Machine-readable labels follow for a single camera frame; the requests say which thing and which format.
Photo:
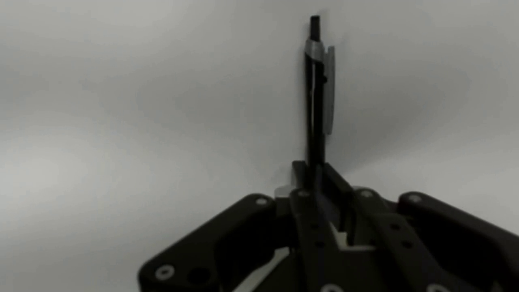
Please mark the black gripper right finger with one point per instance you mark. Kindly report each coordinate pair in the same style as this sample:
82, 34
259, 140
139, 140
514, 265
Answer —
455, 244

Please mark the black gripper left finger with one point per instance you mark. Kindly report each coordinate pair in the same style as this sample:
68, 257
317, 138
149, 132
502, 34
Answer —
244, 244

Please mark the black ballpoint pen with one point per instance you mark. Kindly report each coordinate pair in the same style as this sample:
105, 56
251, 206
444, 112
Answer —
316, 107

